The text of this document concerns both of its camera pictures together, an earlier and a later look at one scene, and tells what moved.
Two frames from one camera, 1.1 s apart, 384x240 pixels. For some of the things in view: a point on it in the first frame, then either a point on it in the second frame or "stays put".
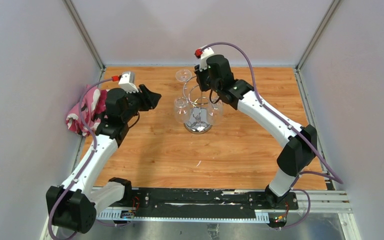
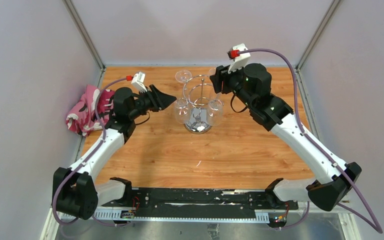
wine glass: x=183 y=75 stays put
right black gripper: x=200 y=78 to x=222 y=75
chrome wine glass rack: x=200 y=121 stays put
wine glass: x=182 y=110 stays put
